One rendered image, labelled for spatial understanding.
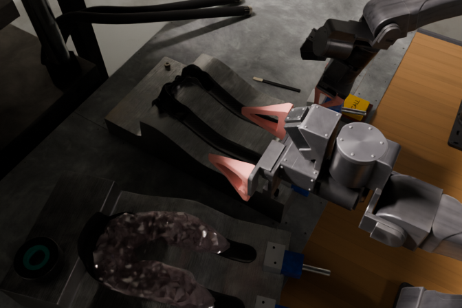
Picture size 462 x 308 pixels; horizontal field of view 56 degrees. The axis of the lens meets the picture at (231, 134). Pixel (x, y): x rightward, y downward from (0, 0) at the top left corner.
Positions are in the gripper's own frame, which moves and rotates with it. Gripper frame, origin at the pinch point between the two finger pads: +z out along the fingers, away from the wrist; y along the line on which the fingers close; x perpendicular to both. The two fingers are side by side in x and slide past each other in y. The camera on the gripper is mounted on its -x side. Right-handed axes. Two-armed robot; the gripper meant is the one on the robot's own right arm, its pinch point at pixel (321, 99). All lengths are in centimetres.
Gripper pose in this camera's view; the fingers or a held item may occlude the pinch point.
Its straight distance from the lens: 103.8
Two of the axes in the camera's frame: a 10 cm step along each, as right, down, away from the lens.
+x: 8.5, 5.3, -0.1
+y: -4.2, 6.7, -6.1
